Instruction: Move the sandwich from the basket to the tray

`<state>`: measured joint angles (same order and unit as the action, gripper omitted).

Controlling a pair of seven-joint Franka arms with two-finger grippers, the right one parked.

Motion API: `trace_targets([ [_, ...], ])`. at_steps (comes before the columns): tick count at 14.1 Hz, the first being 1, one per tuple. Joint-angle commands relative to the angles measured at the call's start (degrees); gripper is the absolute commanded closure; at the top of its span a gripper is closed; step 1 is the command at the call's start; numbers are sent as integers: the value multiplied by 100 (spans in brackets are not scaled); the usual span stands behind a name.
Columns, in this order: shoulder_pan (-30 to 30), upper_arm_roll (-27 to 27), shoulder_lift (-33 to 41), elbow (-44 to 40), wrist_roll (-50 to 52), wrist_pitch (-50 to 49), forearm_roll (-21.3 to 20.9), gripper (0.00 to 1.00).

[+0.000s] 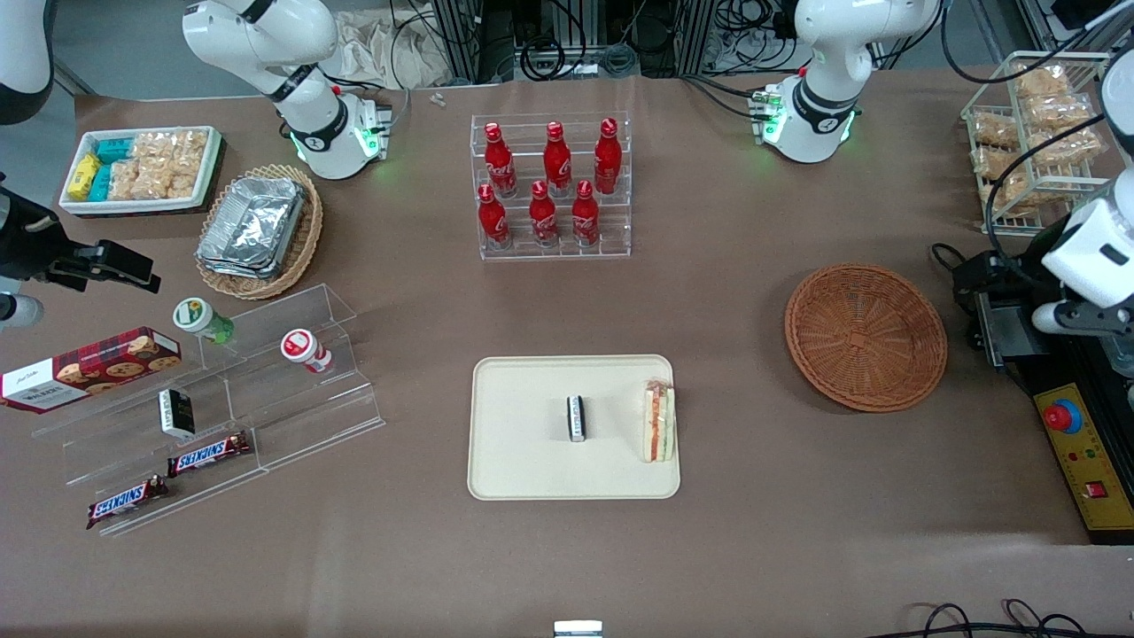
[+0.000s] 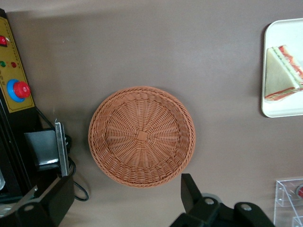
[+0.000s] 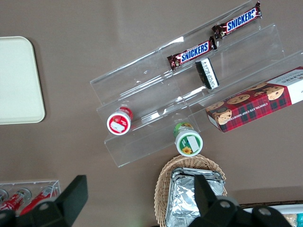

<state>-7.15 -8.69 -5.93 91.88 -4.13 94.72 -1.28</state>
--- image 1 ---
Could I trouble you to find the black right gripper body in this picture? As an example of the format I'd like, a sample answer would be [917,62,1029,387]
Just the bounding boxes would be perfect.
[0,180,87,284]

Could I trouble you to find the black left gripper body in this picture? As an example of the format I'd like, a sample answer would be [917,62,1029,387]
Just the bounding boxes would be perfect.
[952,251,1021,299]

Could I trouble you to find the triangle sandwich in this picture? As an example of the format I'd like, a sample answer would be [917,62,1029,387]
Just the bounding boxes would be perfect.
[642,379,677,464]

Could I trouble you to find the white rectangular snack tray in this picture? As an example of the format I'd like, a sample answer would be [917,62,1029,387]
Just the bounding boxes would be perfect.
[59,126,222,216]

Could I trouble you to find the round brown wicker basket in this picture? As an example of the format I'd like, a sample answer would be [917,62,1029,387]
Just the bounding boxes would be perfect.
[784,263,948,413]

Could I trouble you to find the oval tan wicker basket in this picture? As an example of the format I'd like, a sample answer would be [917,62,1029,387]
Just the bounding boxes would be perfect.
[195,164,324,300]

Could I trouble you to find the beige plastic tray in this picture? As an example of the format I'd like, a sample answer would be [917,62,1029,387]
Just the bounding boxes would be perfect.
[468,354,681,502]

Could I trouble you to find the grey metal plate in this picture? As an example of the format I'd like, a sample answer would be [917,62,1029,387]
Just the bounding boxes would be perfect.
[975,292,1034,366]

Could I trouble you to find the clear rice cracker bag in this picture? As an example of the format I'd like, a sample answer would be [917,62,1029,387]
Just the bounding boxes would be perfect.
[168,155,207,198]
[131,131,209,166]
[107,159,171,201]

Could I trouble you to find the yellow snack packet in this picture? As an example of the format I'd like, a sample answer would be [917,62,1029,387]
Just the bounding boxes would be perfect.
[68,152,101,201]

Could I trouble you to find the clear fried snack bag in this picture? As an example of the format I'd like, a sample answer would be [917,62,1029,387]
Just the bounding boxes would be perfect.
[969,113,1020,148]
[982,173,1036,216]
[1013,66,1070,99]
[1023,96,1098,134]
[1032,131,1105,170]
[973,146,1020,181]

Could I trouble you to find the red tartan cookie box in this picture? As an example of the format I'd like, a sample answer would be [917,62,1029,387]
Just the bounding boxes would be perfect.
[0,326,183,415]

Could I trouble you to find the green lidded drink cup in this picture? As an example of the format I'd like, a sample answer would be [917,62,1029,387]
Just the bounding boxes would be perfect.
[173,298,236,345]

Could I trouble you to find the stacked aluminium foil trays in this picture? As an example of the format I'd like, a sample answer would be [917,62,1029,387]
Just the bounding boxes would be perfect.
[197,175,307,281]

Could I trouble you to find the small black box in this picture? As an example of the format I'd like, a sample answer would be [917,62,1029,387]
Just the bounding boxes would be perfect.
[159,388,196,438]

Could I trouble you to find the red lidded drink cup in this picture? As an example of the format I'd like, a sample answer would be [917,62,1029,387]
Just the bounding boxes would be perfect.
[281,329,333,374]

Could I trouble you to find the snickers chocolate bar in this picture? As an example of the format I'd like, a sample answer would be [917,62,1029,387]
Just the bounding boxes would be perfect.
[86,476,169,530]
[167,432,252,479]

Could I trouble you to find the yellow emergency stop box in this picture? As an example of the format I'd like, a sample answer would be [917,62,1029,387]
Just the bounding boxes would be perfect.
[1034,383,1134,533]

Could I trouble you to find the clear acrylic stepped shelf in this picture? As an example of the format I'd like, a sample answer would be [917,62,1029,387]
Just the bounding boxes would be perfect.
[31,284,386,539]

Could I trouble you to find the white crumpled cloth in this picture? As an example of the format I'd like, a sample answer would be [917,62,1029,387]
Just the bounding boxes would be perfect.
[330,7,454,89]

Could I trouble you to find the red cola bottle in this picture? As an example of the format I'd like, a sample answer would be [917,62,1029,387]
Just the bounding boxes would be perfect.
[571,180,601,246]
[484,122,517,198]
[478,183,511,249]
[543,121,572,198]
[529,180,559,246]
[594,118,623,194]

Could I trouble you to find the clear acrylic bottle rack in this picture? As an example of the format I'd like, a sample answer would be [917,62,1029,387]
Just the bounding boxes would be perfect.
[470,112,633,261]

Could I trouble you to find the white wire rack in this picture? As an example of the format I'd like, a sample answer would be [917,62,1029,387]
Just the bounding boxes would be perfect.
[961,51,1119,237]

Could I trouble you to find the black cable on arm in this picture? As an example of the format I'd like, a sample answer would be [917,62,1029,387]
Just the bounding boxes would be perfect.
[983,106,1110,260]

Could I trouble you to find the black base cables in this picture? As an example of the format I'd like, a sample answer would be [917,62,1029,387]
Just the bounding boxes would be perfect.
[680,74,773,121]

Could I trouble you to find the black floor cables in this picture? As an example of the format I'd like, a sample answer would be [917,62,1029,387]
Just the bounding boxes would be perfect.
[886,600,1092,638]

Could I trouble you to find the aluminium frame profile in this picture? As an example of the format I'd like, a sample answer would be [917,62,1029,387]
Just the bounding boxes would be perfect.
[678,0,720,77]
[432,0,497,86]

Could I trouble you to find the coiled black cable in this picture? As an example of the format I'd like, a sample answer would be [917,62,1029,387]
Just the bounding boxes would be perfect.
[519,35,567,82]

